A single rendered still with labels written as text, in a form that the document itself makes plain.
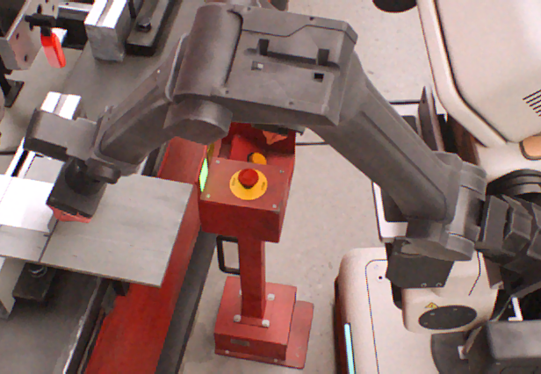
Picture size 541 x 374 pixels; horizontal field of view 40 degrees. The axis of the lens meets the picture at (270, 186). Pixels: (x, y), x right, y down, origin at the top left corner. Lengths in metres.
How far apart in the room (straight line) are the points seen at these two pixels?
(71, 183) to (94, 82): 0.47
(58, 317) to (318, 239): 1.19
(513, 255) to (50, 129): 0.58
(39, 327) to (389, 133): 0.75
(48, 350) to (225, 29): 0.76
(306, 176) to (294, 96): 1.87
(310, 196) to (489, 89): 1.53
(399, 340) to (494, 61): 1.08
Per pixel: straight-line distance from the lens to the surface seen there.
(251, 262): 1.74
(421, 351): 1.84
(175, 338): 2.09
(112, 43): 1.50
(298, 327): 2.13
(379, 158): 0.65
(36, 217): 1.18
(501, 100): 0.90
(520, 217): 0.89
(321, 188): 2.37
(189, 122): 0.57
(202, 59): 0.56
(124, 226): 1.14
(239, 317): 2.01
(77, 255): 1.13
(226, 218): 1.45
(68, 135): 0.97
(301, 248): 2.26
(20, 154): 1.26
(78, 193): 1.07
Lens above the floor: 1.96
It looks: 56 degrees down
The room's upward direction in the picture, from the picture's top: straight up
